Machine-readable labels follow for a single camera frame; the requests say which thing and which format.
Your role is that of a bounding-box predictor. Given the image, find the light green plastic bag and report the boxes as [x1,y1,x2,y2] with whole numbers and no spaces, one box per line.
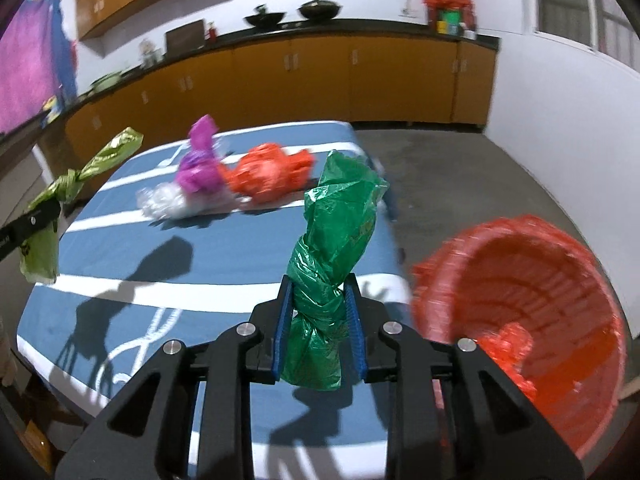
[20,127,143,284]

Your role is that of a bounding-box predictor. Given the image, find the small red bag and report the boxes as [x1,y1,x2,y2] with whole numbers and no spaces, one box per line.
[476,322,537,402]

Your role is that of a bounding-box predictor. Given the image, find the dark green plastic bag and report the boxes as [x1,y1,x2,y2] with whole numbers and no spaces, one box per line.
[282,151,388,391]

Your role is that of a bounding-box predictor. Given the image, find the large red plastic bag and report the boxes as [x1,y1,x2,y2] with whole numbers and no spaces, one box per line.
[218,143,314,204]

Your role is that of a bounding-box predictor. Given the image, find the purple plastic bag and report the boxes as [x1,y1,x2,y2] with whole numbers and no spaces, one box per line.
[175,115,224,194]

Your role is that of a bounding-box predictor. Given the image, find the red plastic trash basket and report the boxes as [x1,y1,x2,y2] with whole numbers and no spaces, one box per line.
[411,214,627,458]

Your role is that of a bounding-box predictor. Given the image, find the lower orange kitchen cabinets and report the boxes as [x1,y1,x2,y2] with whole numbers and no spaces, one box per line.
[37,20,500,174]

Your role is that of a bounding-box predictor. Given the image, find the clear white plastic bag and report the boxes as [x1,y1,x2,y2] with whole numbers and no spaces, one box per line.
[136,182,242,221]

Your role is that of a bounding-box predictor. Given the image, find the green basin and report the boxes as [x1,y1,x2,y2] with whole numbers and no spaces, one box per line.
[91,72,122,93]

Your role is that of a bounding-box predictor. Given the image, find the purple blue hanging cloth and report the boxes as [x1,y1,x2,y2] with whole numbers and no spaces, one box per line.
[0,0,77,134]

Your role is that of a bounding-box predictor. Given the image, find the glass jar with utensils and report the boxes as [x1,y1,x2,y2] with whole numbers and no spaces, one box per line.
[139,38,163,70]

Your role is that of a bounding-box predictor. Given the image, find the dark wooden cutting board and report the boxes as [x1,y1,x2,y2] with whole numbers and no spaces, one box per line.
[165,20,205,58]

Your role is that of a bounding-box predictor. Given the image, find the left black wok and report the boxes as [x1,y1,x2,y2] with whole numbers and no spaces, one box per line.
[244,4,285,30]

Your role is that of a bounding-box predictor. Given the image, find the right black wok with lid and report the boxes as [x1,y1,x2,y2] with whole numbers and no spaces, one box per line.
[297,0,342,23]

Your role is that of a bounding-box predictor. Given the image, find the red bag on counter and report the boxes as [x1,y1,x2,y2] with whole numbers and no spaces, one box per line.
[423,0,476,36]

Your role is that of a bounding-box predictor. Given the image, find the barred window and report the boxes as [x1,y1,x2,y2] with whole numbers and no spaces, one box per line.
[537,0,639,70]

